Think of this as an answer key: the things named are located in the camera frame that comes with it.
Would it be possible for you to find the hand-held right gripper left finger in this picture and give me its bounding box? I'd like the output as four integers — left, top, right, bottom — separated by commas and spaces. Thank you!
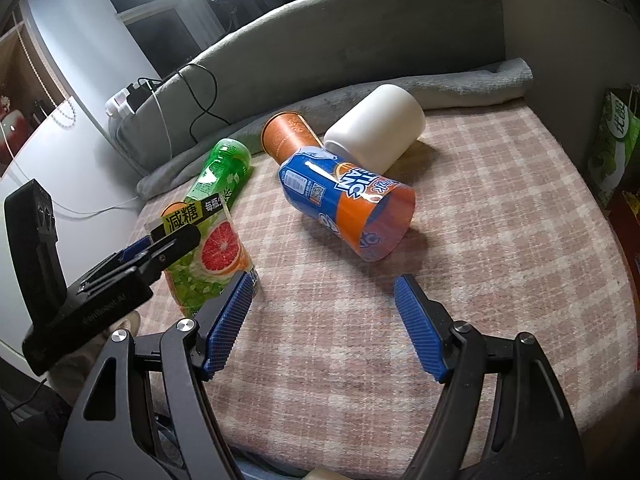
57, 270, 256, 480

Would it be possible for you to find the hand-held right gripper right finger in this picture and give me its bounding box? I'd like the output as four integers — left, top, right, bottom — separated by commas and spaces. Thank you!
394, 274, 587, 480

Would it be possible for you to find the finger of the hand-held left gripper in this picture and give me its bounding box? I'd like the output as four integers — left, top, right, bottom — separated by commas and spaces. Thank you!
134, 224, 201, 281
119, 234, 157, 264

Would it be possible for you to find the orange Fanta bottle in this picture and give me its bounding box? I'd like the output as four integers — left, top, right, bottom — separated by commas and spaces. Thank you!
277, 146, 417, 263

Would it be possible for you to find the orange-brown paper cup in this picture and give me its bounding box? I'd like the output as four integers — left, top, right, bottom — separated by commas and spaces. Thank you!
260, 111, 326, 166

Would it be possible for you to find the white cup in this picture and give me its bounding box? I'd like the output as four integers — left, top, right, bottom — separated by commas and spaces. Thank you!
323, 84, 426, 177

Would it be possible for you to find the person's left hand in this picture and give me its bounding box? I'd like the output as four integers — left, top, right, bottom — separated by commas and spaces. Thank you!
44, 310, 142, 411

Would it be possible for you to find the green plastic bottle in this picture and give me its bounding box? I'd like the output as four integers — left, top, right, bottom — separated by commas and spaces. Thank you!
183, 138, 252, 211

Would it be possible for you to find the pink plaid blanket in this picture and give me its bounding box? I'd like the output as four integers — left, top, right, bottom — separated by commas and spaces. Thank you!
135, 95, 636, 480

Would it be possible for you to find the white power strip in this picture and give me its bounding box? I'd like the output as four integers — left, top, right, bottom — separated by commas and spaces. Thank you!
105, 87, 151, 120

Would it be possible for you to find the black charger plug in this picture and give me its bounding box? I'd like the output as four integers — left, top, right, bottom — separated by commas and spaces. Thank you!
125, 79, 162, 112

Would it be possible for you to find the dark shelf cabinet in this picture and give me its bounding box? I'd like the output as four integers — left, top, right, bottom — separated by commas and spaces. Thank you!
95, 0, 301, 80

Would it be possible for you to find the grey fleece blanket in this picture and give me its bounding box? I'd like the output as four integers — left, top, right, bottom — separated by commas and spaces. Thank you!
136, 57, 535, 200

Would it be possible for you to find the grey padded headboard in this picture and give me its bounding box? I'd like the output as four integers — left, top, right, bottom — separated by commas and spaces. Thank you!
111, 0, 506, 171

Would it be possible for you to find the green printed bag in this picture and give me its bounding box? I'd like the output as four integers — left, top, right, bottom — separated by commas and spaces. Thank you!
586, 89, 640, 209

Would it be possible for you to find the grey bed side panel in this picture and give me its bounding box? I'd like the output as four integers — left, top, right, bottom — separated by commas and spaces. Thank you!
497, 0, 640, 196

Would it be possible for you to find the white cable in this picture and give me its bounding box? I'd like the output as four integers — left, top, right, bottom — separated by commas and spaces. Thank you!
47, 91, 172, 219

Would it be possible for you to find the black cable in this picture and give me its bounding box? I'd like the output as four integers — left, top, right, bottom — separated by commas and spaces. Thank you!
175, 62, 237, 144

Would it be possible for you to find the white bead cord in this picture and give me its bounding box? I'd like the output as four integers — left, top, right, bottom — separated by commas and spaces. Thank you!
12, 10, 77, 127

